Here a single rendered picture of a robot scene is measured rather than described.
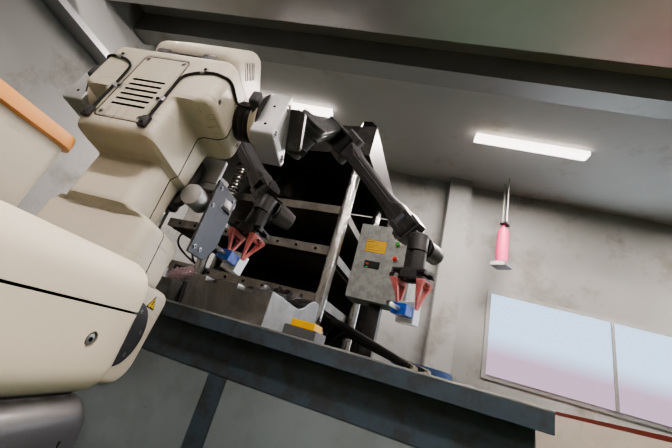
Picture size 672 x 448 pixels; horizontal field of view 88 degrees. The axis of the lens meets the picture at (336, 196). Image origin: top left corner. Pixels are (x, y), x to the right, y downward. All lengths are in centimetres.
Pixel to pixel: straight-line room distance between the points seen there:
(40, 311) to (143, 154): 43
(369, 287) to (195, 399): 104
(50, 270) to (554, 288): 529
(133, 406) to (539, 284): 484
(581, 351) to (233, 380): 476
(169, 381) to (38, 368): 70
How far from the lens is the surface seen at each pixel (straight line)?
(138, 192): 69
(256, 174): 115
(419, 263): 97
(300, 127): 74
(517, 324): 509
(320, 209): 198
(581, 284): 557
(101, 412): 115
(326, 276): 172
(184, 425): 100
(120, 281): 39
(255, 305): 97
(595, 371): 539
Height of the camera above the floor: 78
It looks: 24 degrees up
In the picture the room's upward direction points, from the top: 17 degrees clockwise
